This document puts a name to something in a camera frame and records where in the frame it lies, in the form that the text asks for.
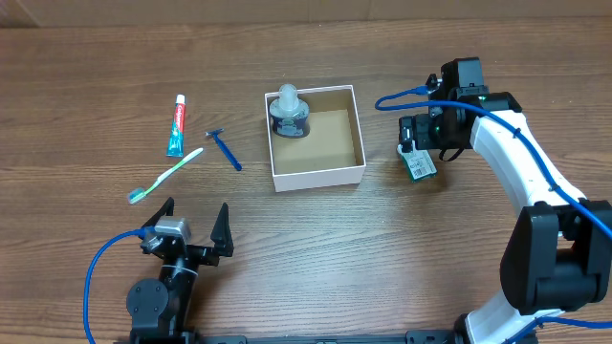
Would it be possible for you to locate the red green toothpaste tube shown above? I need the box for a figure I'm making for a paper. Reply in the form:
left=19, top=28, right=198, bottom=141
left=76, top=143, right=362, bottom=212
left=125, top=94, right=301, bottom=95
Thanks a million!
left=166, top=94, right=186, bottom=158

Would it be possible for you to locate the green white soap bar pack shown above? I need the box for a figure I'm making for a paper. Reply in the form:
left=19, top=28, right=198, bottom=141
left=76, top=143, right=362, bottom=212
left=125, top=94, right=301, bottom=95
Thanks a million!
left=397, top=144, right=437, bottom=183

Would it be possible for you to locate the blue disposable razor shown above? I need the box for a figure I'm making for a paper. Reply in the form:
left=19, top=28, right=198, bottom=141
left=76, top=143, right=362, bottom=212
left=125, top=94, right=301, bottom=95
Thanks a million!
left=206, top=128, right=243, bottom=171

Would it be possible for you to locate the blue foaming soap dispenser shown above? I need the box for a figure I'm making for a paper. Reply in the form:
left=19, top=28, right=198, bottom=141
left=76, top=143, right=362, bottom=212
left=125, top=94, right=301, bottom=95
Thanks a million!
left=269, top=84, right=310, bottom=139

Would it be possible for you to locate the green white toothbrush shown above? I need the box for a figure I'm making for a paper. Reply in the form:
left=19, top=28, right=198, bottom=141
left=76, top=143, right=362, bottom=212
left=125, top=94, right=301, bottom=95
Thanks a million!
left=127, top=147, right=204, bottom=204

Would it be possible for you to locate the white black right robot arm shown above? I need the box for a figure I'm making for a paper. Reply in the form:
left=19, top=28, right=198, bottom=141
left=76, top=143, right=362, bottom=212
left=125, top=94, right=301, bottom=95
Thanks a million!
left=399, top=93, right=611, bottom=343

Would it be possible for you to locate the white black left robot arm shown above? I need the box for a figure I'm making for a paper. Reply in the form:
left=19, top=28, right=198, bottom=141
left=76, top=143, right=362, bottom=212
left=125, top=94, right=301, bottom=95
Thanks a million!
left=126, top=198, right=234, bottom=343

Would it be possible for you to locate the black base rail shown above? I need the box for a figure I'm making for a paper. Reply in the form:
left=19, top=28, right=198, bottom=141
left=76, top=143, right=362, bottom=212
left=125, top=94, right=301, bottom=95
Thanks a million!
left=116, top=330, right=469, bottom=344

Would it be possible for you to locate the white cardboard box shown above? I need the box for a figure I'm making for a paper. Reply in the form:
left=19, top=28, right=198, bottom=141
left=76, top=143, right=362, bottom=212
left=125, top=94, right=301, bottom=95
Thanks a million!
left=264, top=85, right=366, bottom=192

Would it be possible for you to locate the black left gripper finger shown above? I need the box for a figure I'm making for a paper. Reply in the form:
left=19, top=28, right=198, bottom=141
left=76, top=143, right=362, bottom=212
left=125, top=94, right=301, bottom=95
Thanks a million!
left=142, top=197, right=175, bottom=227
left=210, top=203, right=234, bottom=257

